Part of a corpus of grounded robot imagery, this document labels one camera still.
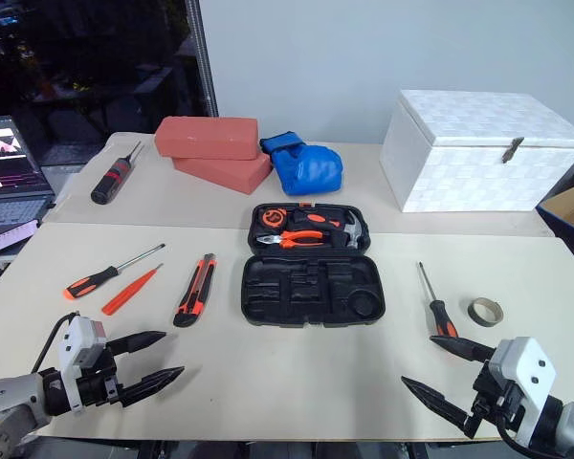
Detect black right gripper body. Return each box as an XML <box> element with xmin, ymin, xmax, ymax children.
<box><xmin>462</xmin><ymin>360</ymin><xmax>528</xmax><ymax>440</ymax></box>

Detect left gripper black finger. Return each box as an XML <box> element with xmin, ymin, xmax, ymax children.
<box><xmin>107</xmin><ymin>330</ymin><xmax>168</xmax><ymax>357</ymax></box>
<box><xmin>119</xmin><ymin>365</ymin><xmax>187</xmax><ymax>409</ymax></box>

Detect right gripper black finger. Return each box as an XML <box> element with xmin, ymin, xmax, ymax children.
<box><xmin>400</xmin><ymin>375</ymin><xmax>475</xmax><ymax>430</ymax></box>
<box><xmin>429</xmin><ymin>335</ymin><xmax>497</xmax><ymax>363</ymax></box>

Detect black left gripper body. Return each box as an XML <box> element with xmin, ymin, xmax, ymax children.
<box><xmin>75</xmin><ymin>346</ymin><xmax>126</xmax><ymax>408</ymax></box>

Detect grey tape roll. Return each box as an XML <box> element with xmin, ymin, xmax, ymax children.
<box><xmin>467</xmin><ymin>296</ymin><xmax>504</xmax><ymax>329</ymax></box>

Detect short orange black screwdriver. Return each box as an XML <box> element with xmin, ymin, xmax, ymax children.
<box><xmin>416</xmin><ymin>260</ymin><xmax>460</xmax><ymax>340</ymax></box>

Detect orange tester pen screwdriver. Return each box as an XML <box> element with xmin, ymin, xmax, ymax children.
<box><xmin>100</xmin><ymin>262</ymin><xmax>166</xmax><ymax>317</ymax></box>

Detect long orange black screwdriver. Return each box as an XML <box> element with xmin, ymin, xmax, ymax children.
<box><xmin>62</xmin><ymin>243</ymin><xmax>167</xmax><ymax>302</ymax></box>

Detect orange black utility knife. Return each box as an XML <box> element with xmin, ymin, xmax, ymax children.
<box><xmin>172</xmin><ymin>252</ymin><xmax>218</xmax><ymax>329</ymax></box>

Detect black hard case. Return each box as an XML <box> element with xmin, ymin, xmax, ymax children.
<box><xmin>240</xmin><ymin>202</ymin><xmax>388</xmax><ymax>330</ymax></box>

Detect beige table cloth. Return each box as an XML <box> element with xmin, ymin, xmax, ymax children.
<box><xmin>41</xmin><ymin>130</ymin><xmax>557</xmax><ymax>239</ymax></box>

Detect black red screwdriver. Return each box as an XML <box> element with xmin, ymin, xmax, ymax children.
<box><xmin>89</xmin><ymin>140</ymin><xmax>144</xmax><ymax>207</ymax></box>

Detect smartphone with lit screen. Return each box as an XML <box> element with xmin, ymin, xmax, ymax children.
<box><xmin>0</xmin><ymin>218</ymin><xmax>41</xmax><ymax>257</ymax></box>

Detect orange black tape measure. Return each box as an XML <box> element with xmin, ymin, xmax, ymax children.
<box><xmin>260</xmin><ymin>208</ymin><xmax>289</xmax><ymax>231</ymax></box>

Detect white woven storage box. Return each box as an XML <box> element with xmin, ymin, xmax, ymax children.
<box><xmin>379</xmin><ymin>88</ymin><xmax>574</xmax><ymax>214</ymax></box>

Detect red brick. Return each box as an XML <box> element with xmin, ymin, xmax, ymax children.
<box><xmin>171</xmin><ymin>151</ymin><xmax>275</xmax><ymax>195</ymax></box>
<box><xmin>153</xmin><ymin>115</ymin><xmax>261</xmax><ymax>162</ymax></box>

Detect metal box latch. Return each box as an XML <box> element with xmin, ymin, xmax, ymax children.
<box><xmin>501</xmin><ymin>136</ymin><xmax>526</xmax><ymax>164</ymax></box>

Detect open laptop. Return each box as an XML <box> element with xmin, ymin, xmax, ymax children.
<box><xmin>0</xmin><ymin>114</ymin><xmax>57</xmax><ymax>240</ymax></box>

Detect blue boxing glove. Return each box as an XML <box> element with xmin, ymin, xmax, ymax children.
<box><xmin>258</xmin><ymin>130</ymin><xmax>344</xmax><ymax>198</ymax></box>

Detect threaded metal pole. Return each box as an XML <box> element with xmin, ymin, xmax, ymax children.
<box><xmin>186</xmin><ymin>0</ymin><xmax>220</xmax><ymax>119</ymax></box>

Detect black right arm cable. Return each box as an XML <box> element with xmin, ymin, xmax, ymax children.
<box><xmin>498</xmin><ymin>419</ymin><xmax>559</xmax><ymax>459</ymax></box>

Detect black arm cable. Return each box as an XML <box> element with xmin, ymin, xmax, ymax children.
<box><xmin>30</xmin><ymin>311</ymin><xmax>81</xmax><ymax>375</ymax></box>
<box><xmin>498</xmin><ymin>419</ymin><xmax>559</xmax><ymax>459</ymax></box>

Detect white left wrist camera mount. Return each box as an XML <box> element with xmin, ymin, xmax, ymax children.
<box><xmin>56</xmin><ymin>315</ymin><xmax>110</xmax><ymax>415</ymax></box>

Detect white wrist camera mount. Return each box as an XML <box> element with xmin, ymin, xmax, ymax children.
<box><xmin>487</xmin><ymin>336</ymin><xmax>559</xmax><ymax>447</ymax></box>
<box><xmin>56</xmin><ymin>315</ymin><xmax>110</xmax><ymax>415</ymax></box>

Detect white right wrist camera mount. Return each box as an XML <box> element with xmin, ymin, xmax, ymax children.
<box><xmin>487</xmin><ymin>336</ymin><xmax>559</xmax><ymax>447</ymax></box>

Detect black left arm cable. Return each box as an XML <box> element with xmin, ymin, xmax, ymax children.
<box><xmin>30</xmin><ymin>311</ymin><xmax>81</xmax><ymax>375</ymax></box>

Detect hammer with orange black handle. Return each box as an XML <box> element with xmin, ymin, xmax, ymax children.
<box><xmin>289</xmin><ymin>209</ymin><xmax>369</xmax><ymax>251</ymax></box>

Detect orange handled pliers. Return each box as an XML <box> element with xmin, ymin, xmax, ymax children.
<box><xmin>255</xmin><ymin>229</ymin><xmax>328</xmax><ymax>251</ymax></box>

